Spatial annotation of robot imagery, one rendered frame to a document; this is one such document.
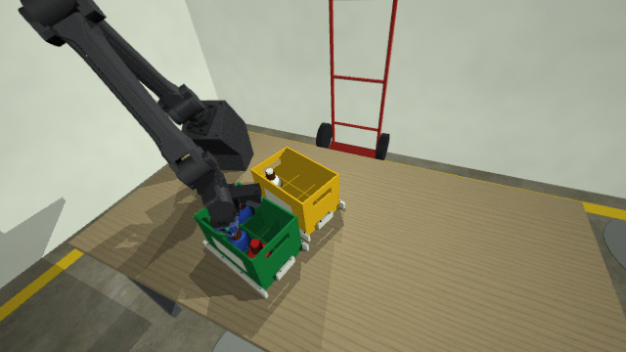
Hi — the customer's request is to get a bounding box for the green crate with dividers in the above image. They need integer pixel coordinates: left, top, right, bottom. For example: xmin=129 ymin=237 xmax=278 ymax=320
xmin=201 ymin=196 xmax=302 ymax=290

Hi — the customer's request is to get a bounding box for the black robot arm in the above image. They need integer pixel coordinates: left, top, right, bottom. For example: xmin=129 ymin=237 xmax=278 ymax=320
xmin=18 ymin=0 xmax=262 ymax=220

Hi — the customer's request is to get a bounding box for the blue bottle with brown label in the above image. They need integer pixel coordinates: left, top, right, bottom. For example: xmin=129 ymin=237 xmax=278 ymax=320
xmin=227 ymin=227 xmax=251 ymax=252
xmin=238 ymin=204 xmax=255 ymax=225

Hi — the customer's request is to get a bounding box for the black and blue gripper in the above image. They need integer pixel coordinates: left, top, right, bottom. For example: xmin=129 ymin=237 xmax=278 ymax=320
xmin=210 ymin=203 xmax=241 ymax=238

